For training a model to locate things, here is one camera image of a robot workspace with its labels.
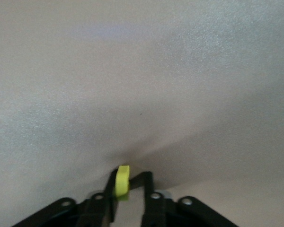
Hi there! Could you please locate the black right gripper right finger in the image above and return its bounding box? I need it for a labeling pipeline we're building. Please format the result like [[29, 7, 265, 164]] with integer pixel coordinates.
[[129, 171, 168, 227]]

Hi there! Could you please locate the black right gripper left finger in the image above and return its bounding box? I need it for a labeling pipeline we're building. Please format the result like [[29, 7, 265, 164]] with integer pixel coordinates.
[[77, 169, 120, 227]]

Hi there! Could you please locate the small yellow foam letter n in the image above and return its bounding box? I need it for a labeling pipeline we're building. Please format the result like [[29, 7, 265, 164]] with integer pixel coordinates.
[[114, 165, 131, 202]]

